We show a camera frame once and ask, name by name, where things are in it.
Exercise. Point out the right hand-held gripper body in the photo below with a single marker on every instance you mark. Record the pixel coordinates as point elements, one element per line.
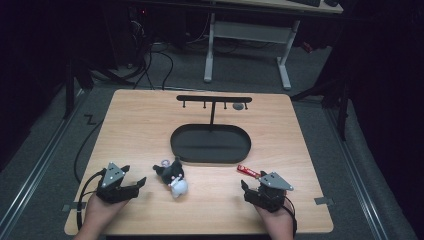
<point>270,195</point>

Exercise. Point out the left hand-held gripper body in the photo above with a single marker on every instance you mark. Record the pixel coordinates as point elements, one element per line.
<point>115,191</point>

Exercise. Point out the black key rack with tray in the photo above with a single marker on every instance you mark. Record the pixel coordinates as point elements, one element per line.
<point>210,144</point>

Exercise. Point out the person's left hand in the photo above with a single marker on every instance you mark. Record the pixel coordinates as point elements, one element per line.
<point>100,213</point>

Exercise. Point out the person's right hand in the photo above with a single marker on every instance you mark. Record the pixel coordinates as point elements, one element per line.
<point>280,223</point>

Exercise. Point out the grey tape piece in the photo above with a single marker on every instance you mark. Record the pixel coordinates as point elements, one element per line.
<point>323,200</point>
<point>71,207</point>

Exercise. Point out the grey round table grommet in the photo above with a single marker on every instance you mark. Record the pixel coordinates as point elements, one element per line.
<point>238,106</point>

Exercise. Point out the black metal stand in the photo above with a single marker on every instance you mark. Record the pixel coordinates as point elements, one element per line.
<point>69,90</point>
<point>341,110</point>

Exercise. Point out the small red object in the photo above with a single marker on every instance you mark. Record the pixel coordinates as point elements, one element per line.
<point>307,47</point>

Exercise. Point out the white-framed wooden desk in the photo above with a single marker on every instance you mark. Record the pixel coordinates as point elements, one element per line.
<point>250,31</point>

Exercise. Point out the black keyboard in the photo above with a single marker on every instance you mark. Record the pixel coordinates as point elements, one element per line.
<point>305,2</point>

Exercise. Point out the metal floor rail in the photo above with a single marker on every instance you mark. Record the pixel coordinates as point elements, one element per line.
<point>356,173</point>
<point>40,163</point>

